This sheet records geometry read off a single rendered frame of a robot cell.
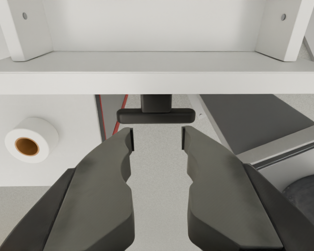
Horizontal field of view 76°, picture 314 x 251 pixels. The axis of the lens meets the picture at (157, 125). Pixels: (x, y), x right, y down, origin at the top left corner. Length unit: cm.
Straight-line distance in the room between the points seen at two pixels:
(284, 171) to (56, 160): 45
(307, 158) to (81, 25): 44
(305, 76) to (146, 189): 145
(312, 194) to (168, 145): 95
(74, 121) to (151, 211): 145
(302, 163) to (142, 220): 152
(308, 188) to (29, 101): 53
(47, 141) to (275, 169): 42
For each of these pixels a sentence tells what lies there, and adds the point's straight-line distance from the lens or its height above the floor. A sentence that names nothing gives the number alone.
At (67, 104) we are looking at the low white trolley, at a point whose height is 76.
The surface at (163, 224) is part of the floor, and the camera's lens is 190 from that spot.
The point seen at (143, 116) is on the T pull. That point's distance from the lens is 18.
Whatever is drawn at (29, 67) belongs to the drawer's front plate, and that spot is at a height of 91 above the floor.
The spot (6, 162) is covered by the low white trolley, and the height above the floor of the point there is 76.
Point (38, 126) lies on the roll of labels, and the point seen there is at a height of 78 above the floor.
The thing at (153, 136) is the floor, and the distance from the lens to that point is 127.
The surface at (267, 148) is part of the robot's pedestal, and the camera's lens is 48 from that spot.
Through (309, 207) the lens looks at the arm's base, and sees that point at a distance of 49.
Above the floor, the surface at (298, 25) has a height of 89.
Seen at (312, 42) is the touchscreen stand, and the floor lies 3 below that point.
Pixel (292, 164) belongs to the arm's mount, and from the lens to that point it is 48.
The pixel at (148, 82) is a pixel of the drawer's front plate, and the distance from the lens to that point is 16.
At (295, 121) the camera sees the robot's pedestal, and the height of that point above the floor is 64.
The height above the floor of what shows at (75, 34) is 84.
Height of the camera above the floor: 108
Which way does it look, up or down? 61 degrees down
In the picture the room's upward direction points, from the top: 178 degrees clockwise
